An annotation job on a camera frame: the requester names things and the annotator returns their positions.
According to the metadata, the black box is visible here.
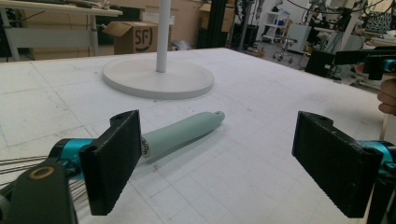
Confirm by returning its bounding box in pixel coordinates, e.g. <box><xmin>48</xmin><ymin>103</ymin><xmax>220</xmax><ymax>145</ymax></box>
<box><xmin>304</xmin><ymin>49</ymin><xmax>338</xmax><ymax>78</ymax></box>

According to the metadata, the rolling stool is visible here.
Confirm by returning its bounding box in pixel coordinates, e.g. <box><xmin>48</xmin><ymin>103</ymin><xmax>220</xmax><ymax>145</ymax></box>
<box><xmin>272</xmin><ymin>35</ymin><xmax>299</xmax><ymax>65</ymax></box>

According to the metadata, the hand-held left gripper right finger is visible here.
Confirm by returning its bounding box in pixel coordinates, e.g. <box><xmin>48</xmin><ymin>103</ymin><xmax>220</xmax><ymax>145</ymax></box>
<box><xmin>291</xmin><ymin>110</ymin><xmax>396</xmax><ymax>219</ymax></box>

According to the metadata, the black metal column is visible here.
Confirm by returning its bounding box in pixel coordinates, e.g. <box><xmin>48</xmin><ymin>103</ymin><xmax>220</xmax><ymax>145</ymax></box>
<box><xmin>196</xmin><ymin>0</ymin><xmax>230</xmax><ymax>49</ymax></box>

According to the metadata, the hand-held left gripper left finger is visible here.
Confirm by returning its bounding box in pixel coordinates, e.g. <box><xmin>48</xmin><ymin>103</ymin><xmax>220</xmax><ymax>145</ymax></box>
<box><xmin>49</xmin><ymin>109</ymin><xmax>144</xmax><ymax>217</ymax></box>

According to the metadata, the white table with metal legs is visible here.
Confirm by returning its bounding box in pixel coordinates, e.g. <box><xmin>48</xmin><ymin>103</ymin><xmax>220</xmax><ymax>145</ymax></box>
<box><xmin>0</xmin><ymin>0</ymin><xmax>124</xmax><ymax>63</ymax></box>

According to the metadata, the white round stand base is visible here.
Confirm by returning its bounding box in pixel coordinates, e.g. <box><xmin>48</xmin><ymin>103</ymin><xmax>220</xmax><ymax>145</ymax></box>
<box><xmin>102</xmin><ymin>0</ymin><xmax>215</xmax><ymax>101</ymax></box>

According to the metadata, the open brown cardboard box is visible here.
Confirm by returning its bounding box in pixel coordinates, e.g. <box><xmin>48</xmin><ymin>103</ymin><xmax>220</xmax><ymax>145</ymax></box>
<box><xmin>103</xmin><ymin>21</ymin><xmax>161</xmax><ymax>56</ymax></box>

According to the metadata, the white shelf cart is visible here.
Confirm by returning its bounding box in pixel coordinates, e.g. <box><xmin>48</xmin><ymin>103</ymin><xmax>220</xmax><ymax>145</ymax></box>
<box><xmin>262</xmin><ymin>9</ymin><xmax>292</xmax><ymax>44</ymax></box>

